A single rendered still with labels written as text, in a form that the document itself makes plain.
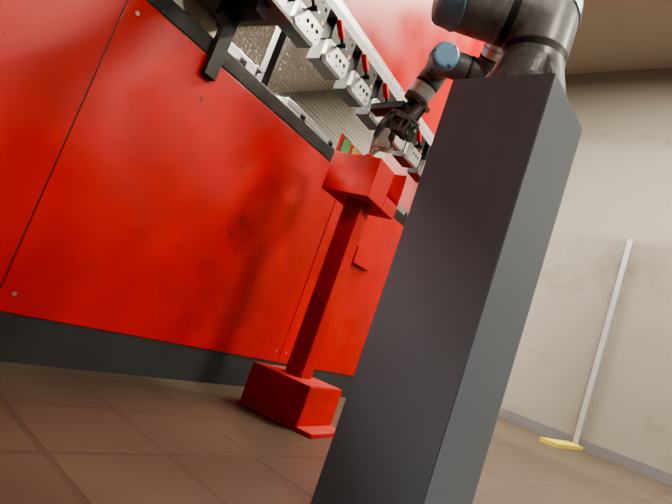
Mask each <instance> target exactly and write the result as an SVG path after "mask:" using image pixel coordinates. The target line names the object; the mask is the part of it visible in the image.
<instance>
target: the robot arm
mask: <svg viewBox="0 0 672 504"><path fill-rule="evenodd" d="M582 9H583V0H433V5H432V10H431V20H432V22H433V23H434V24H435V25H436V26H439V27H441V28H444V29H445V30H446V31H448V32H455V33H458V34H461V35H464V36H467V37H470V38H473V39H476V40H479V41H482V42H485V44H484V46H483V49H482V51H481V53H480V55H479V57H476V56H473V55H470V54H467V53H464V52H461V51H459V50H458V48H457V46H456V45H455V44H454V43H452V42H449V41H443V42H440V43H438V44H437V45H436V46H435V47H434V48H433V50H432V51H431V52H430V54H429V57H428V61H427V63H426V65H425V67H424V68H423V70H422V71H421V72H420V74H419V75H418V76H417V78H416V79H415V80H414V81H413V83H412V84H411V85H410V87H409V88H408V90H407V92H406V94H405V95H404V97H405V99H406V100H407V102H405V100H401V101H391V102H381V103H372V104H371V106H370V111H371V112H372V113H373V115H374V116H375V117H383V118H382V119H381V120H380V122H379V123H378V125H377V127H376V130H375V132H374V134H373V138H372V141H371V145H370V150H369V154H372V155H375V154H377V153H378V152H379V151H380V152H384V153H388V154H391V153H392V152H393V151H394V147H393V145H392V143H393V141H394V140H395V136H396V135H397V136H398V137H399V138H400V139H401V140H403V141H404V140H405V141H407V142H409V143H410V142H411V140H412V139H413V138H414V136H415V135H416V134H417V132H418V131H419V130H420V128H419V126H420V122H419V119H420V118H421V117H422V115H423V114H424V113H425V112H426V113H428V112H429V111H430V108H428V104H429V103H430V101H431V100H432V99H433V97H434V96H435V95H436V93H437V92H438V91H439V89H440V88H441V87H442V85H443V84H444V83H445V81H446V80H447V79H451V80H454V79H469V78H484V77H498V76H513V75H528V74H543V73H556V75H557V77H558V79H559V81H560V83H561V85H562V87H563V89H564V92H565V94H566V85H565V67H566V64H567V61H568V57H569V54H570V51H571V47H572V44H573V41H574V38H575V34H576V31H577V29H578V28H579V25H580V22H581V13H582ZM417 122H418V123H417ZM415 125H416V126H417V127H416V126H415Z"/></svg>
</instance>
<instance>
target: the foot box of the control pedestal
mask: <svg viewBox="0 0 672 504"><path fill-rule="evenodd" d="M285 369H286V367H285V366H278V365H272V364H266V363H259V362H254V363H253V365H252V368H251V371H250V374H249V376H248V379H247V382H246V385H245V387H244V390H243V393H242V396H241V399H240V400H239V403H241V404H243V405H245V406H246V407H248V408H250V409H252V410H254V411H256V412H258V413H260V414H262V415H264V416H266V417H268V418H270V419H272V420H274V421H276V422H278V423H280V424H282V425H284V426H286V427H288V428H290V429H292V430H293V431H295V432H297V433H299V434H301V435H303V436H305V437H307V438H309V439H315V438H327V437H333V435H334V432H335V429H336V428H335V427H333V426H331V423H332V420H333V417H334V414H335V411H336V408H337V405H338V402H339V399H340V396H341V393H342V389H339V388H337V387H335V386H332V385H330V384H328V383H325V382H323V381H321V380H318V379H316V378H314V377H312V378H311V379H304V378H299V377H297V376H295V375H292V374H290V373H288V372H286V371H285Z"/></svg>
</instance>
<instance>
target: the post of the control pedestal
mask: <svg viewBox="0 0 672 504"><path fill-rule="evenodd" d="M369 211H370V209H369V208H368V207H366V206H365V205H364V204H363V203H361V202H356V201H351V200H346V201H345V203H344V206H343V209H342V212H341V215H340V217H339V220H338V223H337V226H336V229H335V231H334V234H333V237H332V240H331V243H330V245H329V248H328V251H327V254H326V257H325V260H324V262H323V265H322V268H321V271H320V274H319V276H318V279H317V282H316V285H315V288H314V290H313V293H312V296H311V299H310V302H309V304H308V307H307V310H306V313H305V316H304V319H303V321H302V324H301V327H300V330H299V333H298V335H297V338H296V341H295V344H294V347H293V349H292V352H291V355H290V358H289V361H288V363H287V366H286V369H285V371H286V372H288V373H290V374H292V375H295V376H297V377H299V378H304V379H311V378H312V375H313V372H314V369H315V366H316V363H317V360H318V357H319V355H320V352H321V349H322V346H323V343H324V340H325V337H326V334H327V332H328V329H329V326H330V323H331V320H332V317H333V314H334V311H335V309H336V306H337V303H338V300H339V297H340V294H341V291H342V289H343V286H344V283H345V280H346V277H347V274H348V271H349V268H350V266H351V263H352V260H353V257H354V254H355V251H356V248H357V245H358V243H359V240H360V237H361V234H362V231H363V228H364V225H365V222H366V220H367V217H368V214H369Z"/></svg>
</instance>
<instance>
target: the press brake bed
mask: <svg viewBox="0 0 672 504"><path fill-rule="evenodd" d="M206 56H207V53H206V52H205V51H204V50H202V49H201V48H200V47H199V46H198V45H197V44H196V43H194V42H193V41H192V40H191V39H190V38H189V37H188V36H186V35H185V34H184V33H183V32H182V31H181V30H180V29H178V28H177V27H176V26H175V25H174V24H173V23H172V22H171V21H169V20H168V19H167V18H166V17H165V16H164V15H163V14H161V13H160V12H159V11H158V10H157V9H156V8H155V7H153V6H152V5H151V4H150V3H149V2H148V1H147V0H0V361H1V362H10V363H20V364H30V365H39V366H49V367H58V368H68V369H78V370H87V371H97V372H106V373H116V374H125V375H135V376H145V377H154V378H164V379H173V380H183V381H193V382H202V383H212V384H221V385H231V386H240V387H245V385H246V382H247V379H248V376H249V374H250V371H251V368H252V365H253V363H254V362H259V363H266V364H272V365H278V366H285V367H286V366H287V363H288V361H289V358H290V355H291V352H292V349H293V347H294V344H295V341H296V338H297V335H298V333H299V330H300V327H301V324H302V321H303V319H304V316H305V313H306V310H307V307H308V304H309V302H310V299H311V296H312V293H313V290H314V288H315V285H316V282H317V279H318V276H319V274H320V271H321V268H322V265H323V262H324V260H325V257H326V254H327V251H328V248H329V245H330V243H331V240H332V237H333V234H334V231H335V229H336V226H337V223H338V220H339V217H340V215H341V212H342V209H343V205H342V204H341V203H340V202H339V201H338V200H336V199H335V198H334V197H333V196H331V195H330V194H329V193H328V192H326V191H325V190H324V189H323V188H322V185H323V182H324V180H325V177H326V174H327V171H328V169H329V166H330V163H331V162H330V161H329V160H328V159H326V158H325V157H324V156H323V155H322V154H321V153H320V152H318V151H317V150H316V149H315V148H314V147H313V146H312V145H310V144H309V143H308V142H307V141H306V140H305V139H304V138H302V137H301V136H300V135H299V134H298V133H297V132H296V131H295V130H293V129H292V128H291V127H290V126H289V125H288V124H287V123H285V122H284V121H283V120H282V119H281V118H280V117H279V116H277V115H276V114H275V113H274V112H273V111H272V110H271V109H269V108H268V107H267V106H266V105H265V104H264V103H263V102H262V101H260V100H259V99H258V98H257V97H256V96H255V95H254V94H252V93H251V92H250V91H249V90H248V89H247V88H246V87H244V86H243V85H242V84H241V83H240V82H239V81H238V80H236V79H235V78H234V77H233V76H232V75H231V74H230V73H229V72H227V71H226V70H225V69H224V68H223V67H221V69H220V72H219V74H218V76H217V79H216V81H210V80H208V79H207V78H206V77H205V76H204V75H202V74H201V73H200V71H201V69H202V66H203V64H204V61H205V59H206ZM403 228H404V226H403V225H401V224H400V223H399V222H398V221H397V220H396V219H395V218H393V220H390V219H386V218H381V217H376V216H372V215H368V217H367V220H366V222H365V225H364V228H363V231H362V234H361V237H360V240H359V243H358V245H357V246H359V247H361V248H362V249H364V250H365V251H367V252H368V253H370V254H371V255H373V256H374V259H373V262H372V265H371V268H370V270H369V272H368V271H365V270H363V269H362V268H360V267H358V266H357V265H355V264H353V263H351V266H350V268H349V271H348V274H347V277H346V280H345V283H344V286H343V289H342V291H341V294H340V297H339V300H338V303H337V306H336V309H335V311H334V314H333V317H332V320H331V323H330V326H329V329H328V332H327V334H326V337H325V340H324V343H323V346H322V349H321V352H320V355H319V357H318V360H317V363H316V366H315V369H314V372H313V375H312V377H314V378H316V379H318V380H321V381H323V382H325V383H328V384H330V385H332V386H335V387H337V388H339V389H342V393H341V396H340V397H347V394H348V391H349V388H350V385H351V382H352V379H353V376H354V373H355V370H356V367H357V364H358V361H359V358H360V355H361V352H362V349H363V346H364V343H365V340H366V337H367V335H368V332H369V329H370V326H371V323H372V320H373V317H374V314H375V311H376V308H377V305H378V302H379V299H380V296H381V293H382V290H383V287H384V284H385V281H386V278H387V275H388V272H389V269H390V266H391V263H392V260H393V257H394V254H395V251H396V249H397V246H398V243H399V240H400V237H401V234H402V231H403Z"/></svg>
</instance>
